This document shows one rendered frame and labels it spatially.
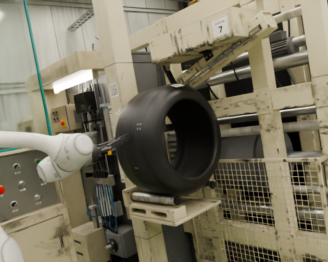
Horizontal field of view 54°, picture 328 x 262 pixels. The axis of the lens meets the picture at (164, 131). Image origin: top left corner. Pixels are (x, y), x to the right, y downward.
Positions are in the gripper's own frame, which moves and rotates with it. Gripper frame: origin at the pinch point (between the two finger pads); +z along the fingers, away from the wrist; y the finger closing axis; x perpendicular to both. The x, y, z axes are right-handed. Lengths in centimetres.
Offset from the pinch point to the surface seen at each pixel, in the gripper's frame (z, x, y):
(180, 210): 12.0, 41.6, -9.7
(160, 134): 11.0, 2.7, -12.2
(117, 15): 40, -63, 27
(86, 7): 629, -343, 875
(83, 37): 579, -239, 879
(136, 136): 3.7, 0.4, -4.2
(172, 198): 11.1, 34.7, -7.9
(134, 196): 10.3, 35.8, 21.6
